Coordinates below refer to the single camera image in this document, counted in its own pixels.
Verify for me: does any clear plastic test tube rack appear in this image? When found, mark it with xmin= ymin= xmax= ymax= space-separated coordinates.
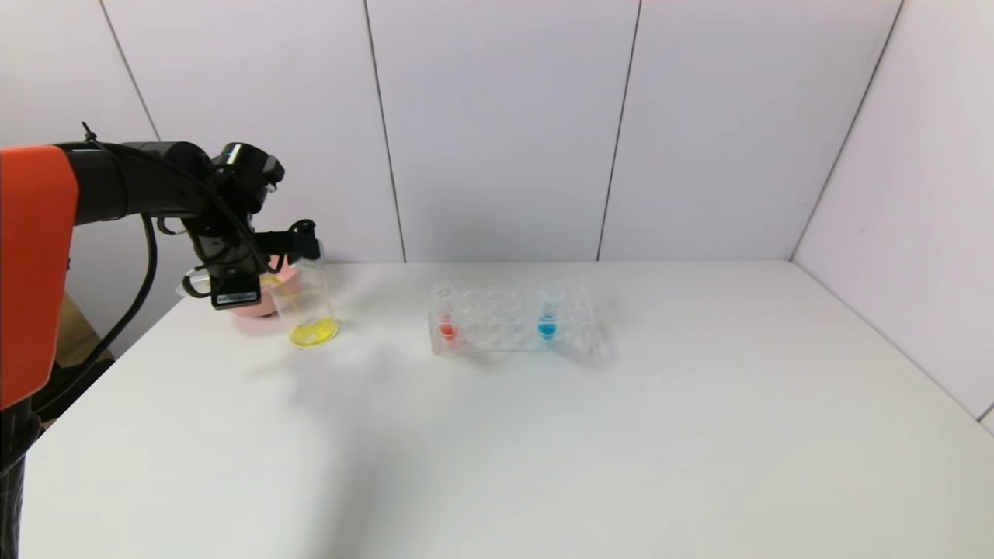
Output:
xmin=427 ymin=281 xmax=614 ymax=362

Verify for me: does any blue pigment test tube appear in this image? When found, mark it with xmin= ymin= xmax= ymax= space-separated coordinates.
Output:
xmin=537 ymin=283 xmax=564 ymax=341

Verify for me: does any red pigment test tube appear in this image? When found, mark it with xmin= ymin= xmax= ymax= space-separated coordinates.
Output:
xmin=433 ymin=281 xmax=461 ymax=342

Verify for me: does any clear glass beaker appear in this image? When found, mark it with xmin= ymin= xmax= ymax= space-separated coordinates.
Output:
xmin=268 ymin=260 xmax=340 ymax=349

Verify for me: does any pink bowl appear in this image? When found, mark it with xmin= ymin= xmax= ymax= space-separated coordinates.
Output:
xmin=233 ymin=260 xmax=300 ymax=319

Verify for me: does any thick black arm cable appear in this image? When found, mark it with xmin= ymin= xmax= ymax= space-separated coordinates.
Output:
xmin=35 ymin=214 xmax=160 ymax=416

